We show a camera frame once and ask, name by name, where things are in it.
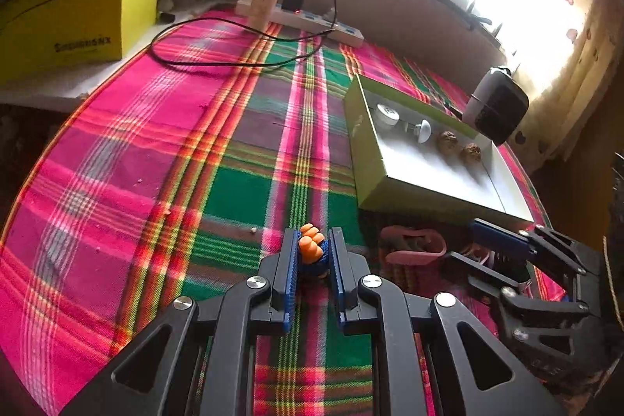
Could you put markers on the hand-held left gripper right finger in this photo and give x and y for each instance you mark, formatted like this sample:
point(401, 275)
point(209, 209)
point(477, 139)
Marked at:
point(339, 279)

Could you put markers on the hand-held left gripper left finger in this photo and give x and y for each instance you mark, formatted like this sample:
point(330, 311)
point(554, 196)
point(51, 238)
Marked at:
point(290, 270)

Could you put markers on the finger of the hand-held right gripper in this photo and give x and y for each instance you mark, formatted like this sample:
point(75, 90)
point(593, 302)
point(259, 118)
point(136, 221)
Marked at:
point(497, 236)
point(480, 272)

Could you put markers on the orange and blue toy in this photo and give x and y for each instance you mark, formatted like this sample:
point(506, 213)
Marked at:
point(312, 245)

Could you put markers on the walnut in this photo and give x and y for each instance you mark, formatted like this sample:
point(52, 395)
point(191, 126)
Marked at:
point(446, 141)
point(471, 152)

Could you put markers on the green cardboard box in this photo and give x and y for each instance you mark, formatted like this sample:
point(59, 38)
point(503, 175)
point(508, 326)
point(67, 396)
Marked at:
point(438, 167)

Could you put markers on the white knob with screw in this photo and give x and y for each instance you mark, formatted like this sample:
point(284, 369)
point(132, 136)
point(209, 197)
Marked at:
point(423, 131)

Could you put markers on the white ribbed round cap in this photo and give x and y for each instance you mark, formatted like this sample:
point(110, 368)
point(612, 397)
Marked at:
point(386, 116)

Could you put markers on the dark clothing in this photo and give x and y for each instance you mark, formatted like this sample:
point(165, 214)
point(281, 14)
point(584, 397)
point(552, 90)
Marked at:
point(615, 226)

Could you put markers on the small fan heater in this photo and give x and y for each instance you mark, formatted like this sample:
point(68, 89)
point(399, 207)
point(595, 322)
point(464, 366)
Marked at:
point(502, 109)

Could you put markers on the plaid tablecloth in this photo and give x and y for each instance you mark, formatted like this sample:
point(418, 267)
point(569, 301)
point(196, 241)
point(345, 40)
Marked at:
point(146, 182)

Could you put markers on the heart print curtain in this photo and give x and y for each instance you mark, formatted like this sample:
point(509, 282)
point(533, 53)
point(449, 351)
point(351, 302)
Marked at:
point(575, 70)

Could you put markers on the white power strip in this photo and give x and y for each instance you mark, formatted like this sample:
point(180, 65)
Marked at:
point(312, 21)

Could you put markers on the yellow box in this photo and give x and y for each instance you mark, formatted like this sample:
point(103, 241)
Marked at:
point(63, 16)

